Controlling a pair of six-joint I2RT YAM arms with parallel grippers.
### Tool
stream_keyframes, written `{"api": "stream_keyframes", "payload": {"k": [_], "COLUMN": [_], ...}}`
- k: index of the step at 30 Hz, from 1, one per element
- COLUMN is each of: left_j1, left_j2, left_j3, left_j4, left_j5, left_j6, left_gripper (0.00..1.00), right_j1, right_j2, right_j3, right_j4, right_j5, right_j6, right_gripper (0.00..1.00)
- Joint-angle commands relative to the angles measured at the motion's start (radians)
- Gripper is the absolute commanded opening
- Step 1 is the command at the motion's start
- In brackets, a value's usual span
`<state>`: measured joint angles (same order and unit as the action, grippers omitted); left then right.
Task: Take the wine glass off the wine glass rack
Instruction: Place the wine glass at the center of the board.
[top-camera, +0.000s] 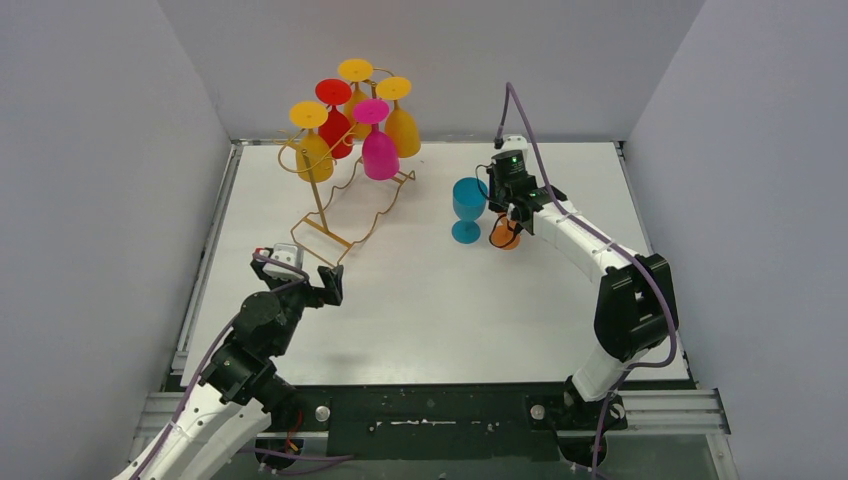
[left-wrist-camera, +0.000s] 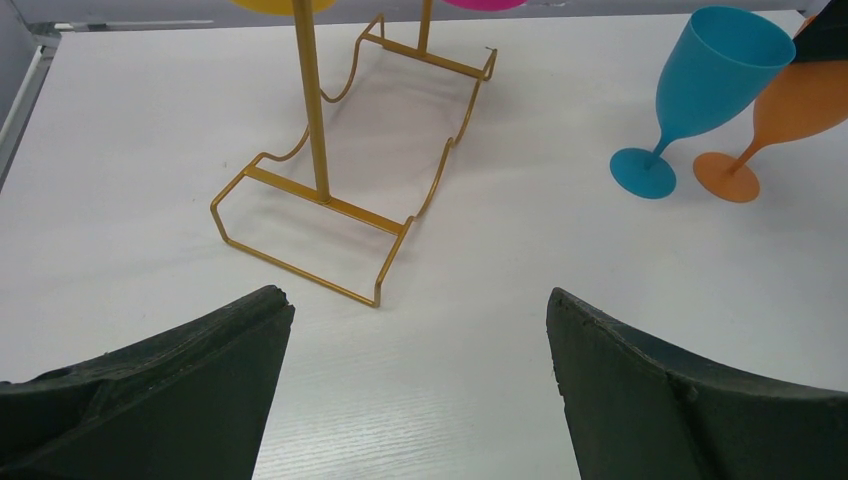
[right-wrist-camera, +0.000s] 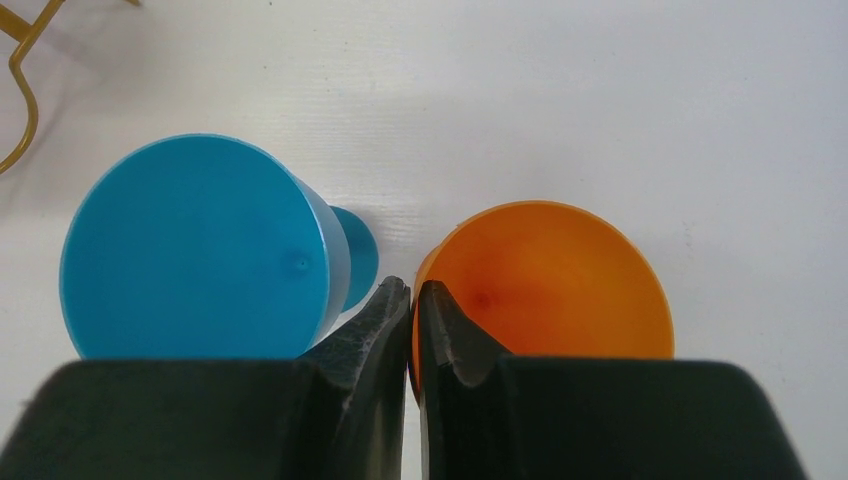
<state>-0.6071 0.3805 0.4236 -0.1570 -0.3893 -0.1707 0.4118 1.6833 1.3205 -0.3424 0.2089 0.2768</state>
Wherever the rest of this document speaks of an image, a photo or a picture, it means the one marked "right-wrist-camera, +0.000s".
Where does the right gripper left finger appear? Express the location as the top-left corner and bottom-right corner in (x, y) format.
(1, 276), (411, 479)

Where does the orange plastic wine glass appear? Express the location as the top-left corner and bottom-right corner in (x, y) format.
(409, 200), (676, 399)

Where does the blue plastic wine glass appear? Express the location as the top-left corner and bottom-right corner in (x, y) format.
(59, 133), (379, 360)

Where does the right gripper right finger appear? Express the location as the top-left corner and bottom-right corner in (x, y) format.
(417, 281), (806, 479)

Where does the gold wire glass rack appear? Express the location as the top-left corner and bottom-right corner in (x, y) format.
(0, 0), (142, 177)

